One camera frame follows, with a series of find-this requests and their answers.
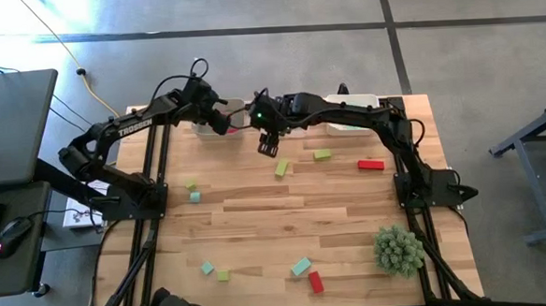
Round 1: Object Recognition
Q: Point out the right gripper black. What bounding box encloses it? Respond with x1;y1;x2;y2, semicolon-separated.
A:
250;99;294;160

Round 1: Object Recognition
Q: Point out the beige-grey plastic bin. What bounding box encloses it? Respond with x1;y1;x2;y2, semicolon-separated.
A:
190;96;250;142

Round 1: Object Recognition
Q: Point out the clear plastic bin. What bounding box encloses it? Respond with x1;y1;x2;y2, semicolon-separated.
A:
255;94;313;140

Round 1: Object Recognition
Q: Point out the white plastic bin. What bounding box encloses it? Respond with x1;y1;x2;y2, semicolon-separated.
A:
324;91;384;138

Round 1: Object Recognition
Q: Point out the green artificial plant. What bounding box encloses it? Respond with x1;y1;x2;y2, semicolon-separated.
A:
370;223;428;280

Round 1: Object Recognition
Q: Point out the white printed paper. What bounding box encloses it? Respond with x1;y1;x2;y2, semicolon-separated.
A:
60;180;105;229

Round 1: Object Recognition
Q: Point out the grey desk top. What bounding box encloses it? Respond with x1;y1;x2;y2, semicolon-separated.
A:
0;67;65;188

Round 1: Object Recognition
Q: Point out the black computer mouse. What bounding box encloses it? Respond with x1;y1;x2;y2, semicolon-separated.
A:
0;215;36;260

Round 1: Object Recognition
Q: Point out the dark desk top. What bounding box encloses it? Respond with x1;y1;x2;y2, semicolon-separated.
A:
0;181;57;299

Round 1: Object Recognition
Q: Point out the yellow floor cable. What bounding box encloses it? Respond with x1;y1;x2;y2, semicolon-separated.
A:
16;0;125;129

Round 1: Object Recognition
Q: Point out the black aluminium table frame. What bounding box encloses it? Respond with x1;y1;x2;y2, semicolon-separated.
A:
76;88;486;306

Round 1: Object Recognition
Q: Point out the black floor cable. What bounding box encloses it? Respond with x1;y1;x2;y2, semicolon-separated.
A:
47;89;124;150

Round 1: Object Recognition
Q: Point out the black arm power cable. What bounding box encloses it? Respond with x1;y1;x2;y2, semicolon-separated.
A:
85;219;125;306

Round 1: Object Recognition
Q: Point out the blue-grey metal table frame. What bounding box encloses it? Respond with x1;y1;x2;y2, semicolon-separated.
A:
486;96;546;248

